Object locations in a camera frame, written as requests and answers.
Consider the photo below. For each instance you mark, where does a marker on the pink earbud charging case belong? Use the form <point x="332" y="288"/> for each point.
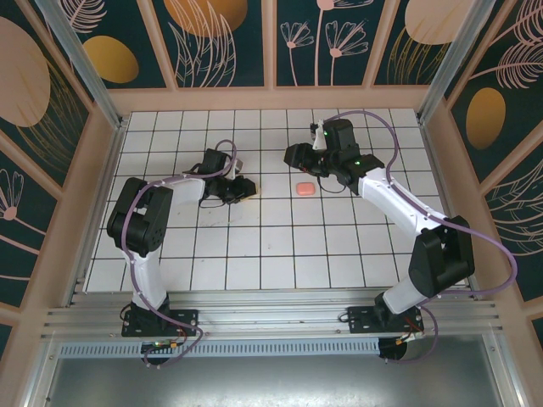
<point x="305" y="189"/>

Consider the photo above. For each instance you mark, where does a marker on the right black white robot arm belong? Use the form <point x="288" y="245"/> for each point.
<point x="441" y="263"/>

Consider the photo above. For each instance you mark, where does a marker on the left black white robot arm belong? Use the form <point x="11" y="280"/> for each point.
<point x="144" y="271"/>

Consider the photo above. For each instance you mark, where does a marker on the small green circuit board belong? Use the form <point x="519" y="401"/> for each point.
<point x="161" y="344"/>

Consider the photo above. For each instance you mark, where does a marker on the grey metal sheet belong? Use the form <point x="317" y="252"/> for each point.
<point x="271" y="381"/>

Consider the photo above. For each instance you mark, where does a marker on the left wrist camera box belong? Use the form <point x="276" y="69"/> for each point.
<point x="237" y="165"/>

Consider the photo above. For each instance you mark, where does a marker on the aluminium side rail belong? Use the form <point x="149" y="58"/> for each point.
<point x="430" y="144"/>
<point x="111" y="161"/>

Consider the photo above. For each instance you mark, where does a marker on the aluminium mounting rail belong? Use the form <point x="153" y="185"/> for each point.
<point x="271" y="316"/>

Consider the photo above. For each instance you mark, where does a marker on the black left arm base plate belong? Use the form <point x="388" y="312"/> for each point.
<point x="186" y="320"/>

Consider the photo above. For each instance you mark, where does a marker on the aluminium corner post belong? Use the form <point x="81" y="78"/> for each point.
<point x="85" y="68"/>
<point x="449" y="59"/>

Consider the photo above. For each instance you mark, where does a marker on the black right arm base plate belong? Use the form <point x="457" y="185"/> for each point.
<point x="360" y="320"/>

